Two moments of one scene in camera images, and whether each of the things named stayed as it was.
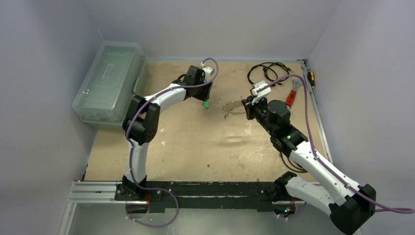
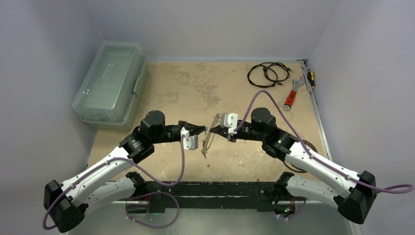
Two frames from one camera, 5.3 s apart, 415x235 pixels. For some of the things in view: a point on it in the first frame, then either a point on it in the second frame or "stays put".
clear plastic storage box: x=120 y=73 stays put
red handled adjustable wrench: x=295 y=84 stays put
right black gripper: x=247 y=108 → x=227 y=130
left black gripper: x=205 y=96 → x=193 y=128
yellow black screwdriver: x=311 y=76 stays put
